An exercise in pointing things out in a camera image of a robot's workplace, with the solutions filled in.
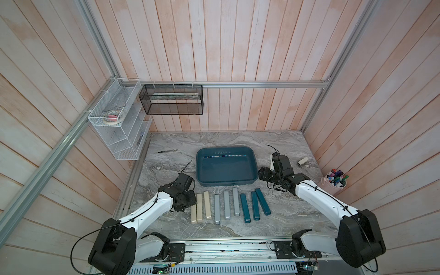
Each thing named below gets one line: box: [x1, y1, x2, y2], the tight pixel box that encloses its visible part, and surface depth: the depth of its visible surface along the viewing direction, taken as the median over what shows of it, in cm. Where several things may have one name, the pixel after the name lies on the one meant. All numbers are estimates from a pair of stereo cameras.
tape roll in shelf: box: [102, 110, 125, 125], surface depth 74 cm
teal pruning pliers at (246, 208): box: [240, 193, 251, 224], surface depth 86 cm
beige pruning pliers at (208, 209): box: [203, 190, 212, 220], surface depth 86 cm
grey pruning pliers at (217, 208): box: [214, 194, 220, 225], surface depth 85 cm
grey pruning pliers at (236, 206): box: [232, 187, 241, 216], surface depth 87 cm
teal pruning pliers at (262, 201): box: [254, 187, 272, 216], surface depth 88 cm
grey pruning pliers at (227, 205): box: [223, 191, 231, 220], surface depth 86 cm
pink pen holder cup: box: [316, 168, 350, 196], surface depth 85 cm
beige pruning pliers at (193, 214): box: [190, 204, 197, 225], surface depth 83 cm
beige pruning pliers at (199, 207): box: [196, 193, 203, 223], surface depth 85 cm
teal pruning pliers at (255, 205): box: [250, 191, 261, 221], surface depth 87 cm
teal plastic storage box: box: [195, 146, 259, 187], surface depth 103 cm
